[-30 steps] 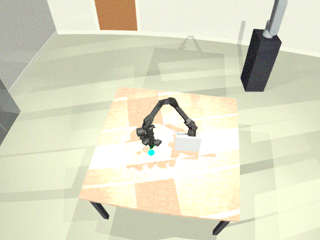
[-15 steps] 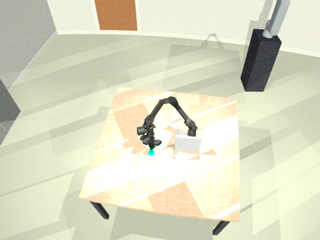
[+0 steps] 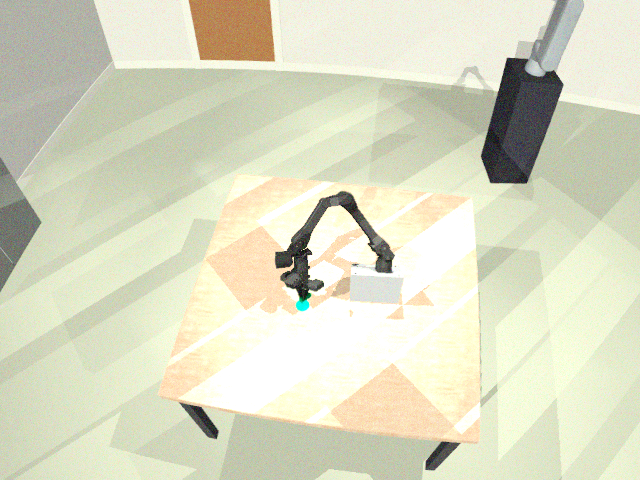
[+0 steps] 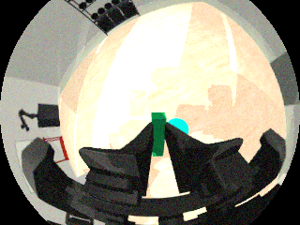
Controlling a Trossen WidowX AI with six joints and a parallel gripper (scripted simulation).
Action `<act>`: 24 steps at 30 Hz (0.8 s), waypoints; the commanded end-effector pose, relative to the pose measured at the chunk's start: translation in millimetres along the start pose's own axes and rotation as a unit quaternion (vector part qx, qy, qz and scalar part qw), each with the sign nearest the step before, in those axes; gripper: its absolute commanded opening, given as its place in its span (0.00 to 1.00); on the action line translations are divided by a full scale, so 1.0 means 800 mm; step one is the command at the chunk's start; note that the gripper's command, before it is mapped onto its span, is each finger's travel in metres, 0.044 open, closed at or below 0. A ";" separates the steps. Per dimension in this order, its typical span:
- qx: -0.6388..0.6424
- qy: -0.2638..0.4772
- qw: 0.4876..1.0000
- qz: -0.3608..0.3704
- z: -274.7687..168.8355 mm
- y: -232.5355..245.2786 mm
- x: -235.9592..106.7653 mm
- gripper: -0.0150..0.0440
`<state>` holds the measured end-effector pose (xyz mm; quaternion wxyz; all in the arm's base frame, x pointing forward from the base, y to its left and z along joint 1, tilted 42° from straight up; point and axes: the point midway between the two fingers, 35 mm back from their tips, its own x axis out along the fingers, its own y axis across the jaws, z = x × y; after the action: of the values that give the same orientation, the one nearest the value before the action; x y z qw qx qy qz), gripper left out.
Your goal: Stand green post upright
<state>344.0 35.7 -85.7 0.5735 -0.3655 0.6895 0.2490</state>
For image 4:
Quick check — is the teal flat circle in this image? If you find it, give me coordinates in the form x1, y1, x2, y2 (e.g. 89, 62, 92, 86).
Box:
169, 119, 188, 134

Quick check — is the green rectangular post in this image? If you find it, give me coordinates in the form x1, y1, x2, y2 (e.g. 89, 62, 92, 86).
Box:
151, 112, 168, 157

